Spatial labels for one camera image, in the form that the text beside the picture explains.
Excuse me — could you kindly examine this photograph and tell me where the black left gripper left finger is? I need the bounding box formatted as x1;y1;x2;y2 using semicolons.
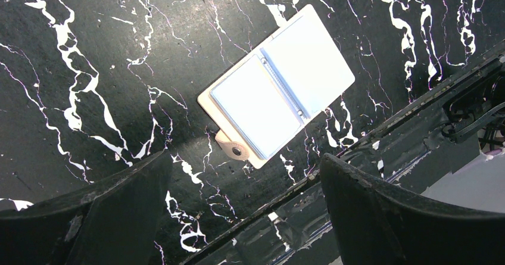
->
1;151;173;264

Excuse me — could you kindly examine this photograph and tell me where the beige card holder wallet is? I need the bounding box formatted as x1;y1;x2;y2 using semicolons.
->
197;4;355;169

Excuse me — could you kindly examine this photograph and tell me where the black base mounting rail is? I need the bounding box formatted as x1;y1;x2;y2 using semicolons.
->
187;42;504;264

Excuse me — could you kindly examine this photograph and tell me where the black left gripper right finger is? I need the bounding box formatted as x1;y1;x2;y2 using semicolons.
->
320;154;504;264

